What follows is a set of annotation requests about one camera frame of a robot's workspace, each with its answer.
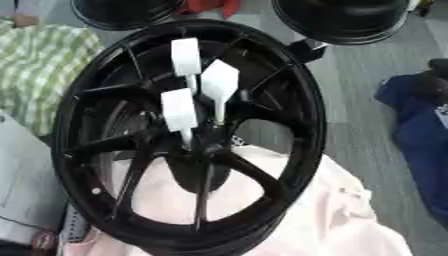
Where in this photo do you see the red object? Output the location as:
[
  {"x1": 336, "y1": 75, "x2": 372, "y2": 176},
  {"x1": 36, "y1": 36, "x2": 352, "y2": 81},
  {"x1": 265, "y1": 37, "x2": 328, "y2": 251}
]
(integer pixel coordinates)
[{"x1": 182, "y1": 0, "x2": 242, "y2": 20}]

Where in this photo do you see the black round wheel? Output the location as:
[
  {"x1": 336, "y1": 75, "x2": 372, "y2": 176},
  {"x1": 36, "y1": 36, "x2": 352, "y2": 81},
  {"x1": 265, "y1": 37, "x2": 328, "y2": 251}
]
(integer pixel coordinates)
[
  {"x1": 68, "y1": 0, "x2": 189, "y2": 32},
  {"x1": 269, "y1": 0, "x2": 413, "y2": 46}
]

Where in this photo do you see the person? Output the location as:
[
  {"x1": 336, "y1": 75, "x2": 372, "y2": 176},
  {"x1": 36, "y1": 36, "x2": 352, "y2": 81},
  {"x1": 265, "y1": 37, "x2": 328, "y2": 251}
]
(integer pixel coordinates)
[{"x1": 372, "y1": 58, "x2": 448, "y2": 231}]

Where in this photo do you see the green white checked cloth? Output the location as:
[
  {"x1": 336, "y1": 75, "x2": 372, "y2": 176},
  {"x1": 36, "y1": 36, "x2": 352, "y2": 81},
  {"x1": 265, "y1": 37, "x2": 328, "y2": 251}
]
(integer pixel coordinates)
[{"x1": 0, "y1": 19, "x2": 107, "y2": 137}]

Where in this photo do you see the grey flat panel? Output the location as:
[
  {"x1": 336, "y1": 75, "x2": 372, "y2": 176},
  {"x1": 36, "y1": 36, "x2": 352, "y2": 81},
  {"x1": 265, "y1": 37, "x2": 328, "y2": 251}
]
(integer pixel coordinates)
[{"x1": 0, "y1": 109, "x2": 70, "y2": 246}]

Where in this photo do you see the black spoked wheel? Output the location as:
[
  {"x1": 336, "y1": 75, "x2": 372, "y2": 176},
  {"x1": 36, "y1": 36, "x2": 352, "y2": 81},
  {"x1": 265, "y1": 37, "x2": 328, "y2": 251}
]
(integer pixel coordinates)
[{"x1": 50, "y1": 18, "x2": 329, "y2": 256}]

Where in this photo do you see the pale pink cloth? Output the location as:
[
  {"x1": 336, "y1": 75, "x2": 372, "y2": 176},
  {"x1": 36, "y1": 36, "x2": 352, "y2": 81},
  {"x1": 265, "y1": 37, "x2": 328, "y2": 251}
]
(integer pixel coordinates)
[{"x1": 61, "y1": 143, "x2": 415, "y2": 256}]

